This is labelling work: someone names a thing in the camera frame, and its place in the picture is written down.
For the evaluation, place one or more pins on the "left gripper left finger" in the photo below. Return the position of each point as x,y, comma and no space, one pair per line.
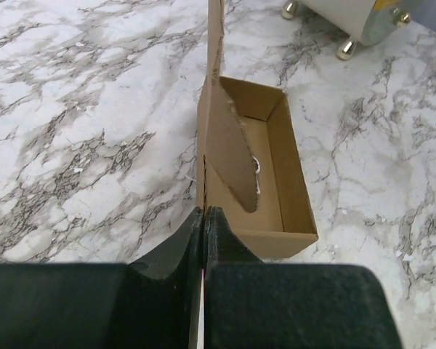
152,302

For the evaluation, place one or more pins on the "white round ceramic container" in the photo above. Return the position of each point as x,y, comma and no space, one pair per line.
366,22

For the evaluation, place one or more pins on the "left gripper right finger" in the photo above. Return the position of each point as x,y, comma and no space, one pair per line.
249,303

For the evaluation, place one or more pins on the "cardboard box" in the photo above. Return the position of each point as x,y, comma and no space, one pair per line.
236,120

